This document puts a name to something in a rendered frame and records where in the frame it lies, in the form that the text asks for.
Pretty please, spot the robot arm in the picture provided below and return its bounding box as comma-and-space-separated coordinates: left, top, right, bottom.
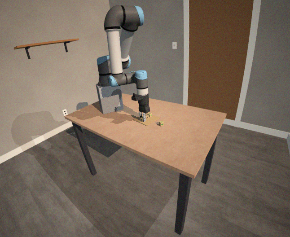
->
97, 5, 148, 89

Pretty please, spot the tan flat mat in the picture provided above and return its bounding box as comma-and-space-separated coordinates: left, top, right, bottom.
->
134, 115, 159, 126

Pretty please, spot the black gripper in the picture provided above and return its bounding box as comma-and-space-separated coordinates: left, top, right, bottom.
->
131, 89, 150, 122

